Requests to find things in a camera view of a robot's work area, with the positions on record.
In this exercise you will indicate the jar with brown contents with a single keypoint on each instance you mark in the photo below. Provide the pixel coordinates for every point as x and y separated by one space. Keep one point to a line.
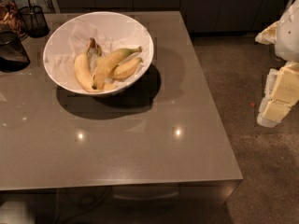
10 19

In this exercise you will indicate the right small banana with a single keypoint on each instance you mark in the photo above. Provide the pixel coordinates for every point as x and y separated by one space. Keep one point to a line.
125 70

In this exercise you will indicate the left curved banana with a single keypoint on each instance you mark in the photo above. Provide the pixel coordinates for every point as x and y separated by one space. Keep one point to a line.
83 70

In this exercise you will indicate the black mesh pen cup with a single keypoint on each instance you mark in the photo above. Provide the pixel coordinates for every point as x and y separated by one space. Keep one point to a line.
34 20

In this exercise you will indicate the long banana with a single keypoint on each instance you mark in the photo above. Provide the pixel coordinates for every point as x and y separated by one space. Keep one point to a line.
109 63

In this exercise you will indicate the white paper bowl liner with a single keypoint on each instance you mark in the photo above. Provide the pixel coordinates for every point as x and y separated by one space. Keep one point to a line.
78 36

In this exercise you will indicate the dark glass container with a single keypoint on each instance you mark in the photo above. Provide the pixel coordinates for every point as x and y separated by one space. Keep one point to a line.
13 56

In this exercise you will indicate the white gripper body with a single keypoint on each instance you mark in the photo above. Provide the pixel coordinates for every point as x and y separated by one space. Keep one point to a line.
288 36

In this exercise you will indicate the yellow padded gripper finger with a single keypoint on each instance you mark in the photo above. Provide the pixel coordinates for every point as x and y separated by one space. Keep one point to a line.
281 93
268 36

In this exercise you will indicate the white bowl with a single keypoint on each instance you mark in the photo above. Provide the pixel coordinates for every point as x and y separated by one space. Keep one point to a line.
62 75

